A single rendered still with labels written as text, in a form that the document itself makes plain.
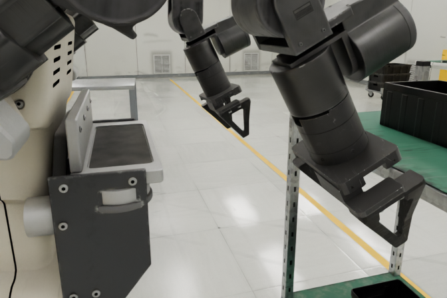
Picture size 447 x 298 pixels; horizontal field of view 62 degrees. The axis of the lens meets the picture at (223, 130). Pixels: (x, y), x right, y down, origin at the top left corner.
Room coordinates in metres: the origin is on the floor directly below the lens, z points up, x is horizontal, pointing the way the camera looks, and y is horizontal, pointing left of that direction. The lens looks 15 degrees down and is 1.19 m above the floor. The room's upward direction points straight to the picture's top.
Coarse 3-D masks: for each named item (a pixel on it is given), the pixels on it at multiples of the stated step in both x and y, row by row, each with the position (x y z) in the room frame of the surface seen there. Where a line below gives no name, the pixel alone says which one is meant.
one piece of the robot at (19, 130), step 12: (0, 108) 0.27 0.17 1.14; (12, 108) 0.29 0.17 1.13; (0, 120) 0.26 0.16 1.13; (12, 120) 0.27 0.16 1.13; (24, 120) 0.29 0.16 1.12; (0, 132) 0.25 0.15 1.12; (12, 132) 0.26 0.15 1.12; (24, 132) 0.28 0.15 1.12; (0, 144) 0.25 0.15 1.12; (12, 144) 0.25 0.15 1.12; (0, 156) 0.25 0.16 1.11; (12, 156) 0.25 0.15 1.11
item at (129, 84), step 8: (80, 80) 2.96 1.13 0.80; (88, 80) 2.96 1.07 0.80; (96, 80) 2.96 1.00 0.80; (104, 80) 2.96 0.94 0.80; (112, 80) 2.96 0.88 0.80; (120, 80) 2.96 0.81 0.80; (128, 80) 2.96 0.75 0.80; (72, 88) 2.63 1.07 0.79; (80, 88) 2.64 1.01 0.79; (88, 88) 2.65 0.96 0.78; (96, 88) 2.66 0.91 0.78; (104, 88) 2.67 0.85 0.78; (112, 88) 2.68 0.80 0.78; (120, 88) 2.69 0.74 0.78; (128, 88) 2.70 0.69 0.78; (136, 96) 3.14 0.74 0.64; (136, 104) 3.11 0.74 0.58; (136, 112) 3.11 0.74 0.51
